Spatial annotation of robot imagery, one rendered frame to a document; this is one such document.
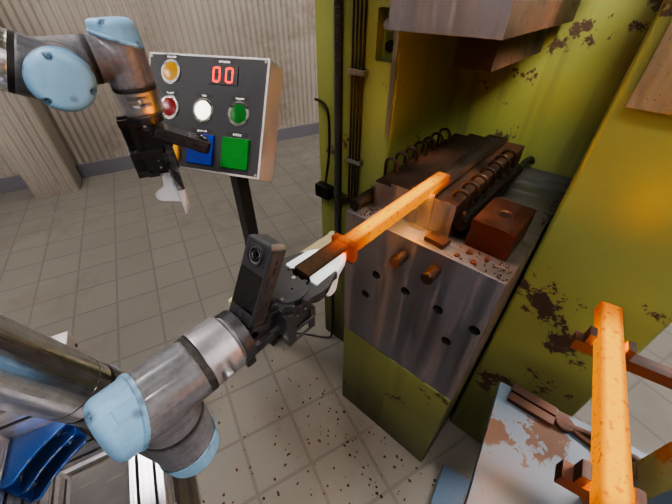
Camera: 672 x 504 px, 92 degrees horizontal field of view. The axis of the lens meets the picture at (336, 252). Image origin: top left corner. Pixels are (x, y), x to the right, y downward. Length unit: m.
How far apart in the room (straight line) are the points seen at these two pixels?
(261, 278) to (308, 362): 1.19
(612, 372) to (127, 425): 0.57
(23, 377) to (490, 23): 0.70
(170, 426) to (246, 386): 1.14
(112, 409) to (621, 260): 0.83
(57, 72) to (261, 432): 1.25
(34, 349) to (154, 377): 0.12
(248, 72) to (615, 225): 0.84
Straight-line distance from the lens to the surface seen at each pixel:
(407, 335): 0.90
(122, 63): 0.74
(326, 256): 0.49
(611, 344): 0.61
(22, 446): 0.90
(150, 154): 0.78
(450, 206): 0.70
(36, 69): 0.59
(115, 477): 1.33
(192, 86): 0.97
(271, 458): 1.42
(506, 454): 0.76
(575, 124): 1.09
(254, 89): 0.88
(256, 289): 0.40
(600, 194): 0.77
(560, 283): 0.88
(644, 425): 1.88
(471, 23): 0.62
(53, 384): 0.46
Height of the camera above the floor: 1.33
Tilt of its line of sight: 40 degrees down
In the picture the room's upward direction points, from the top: straight up
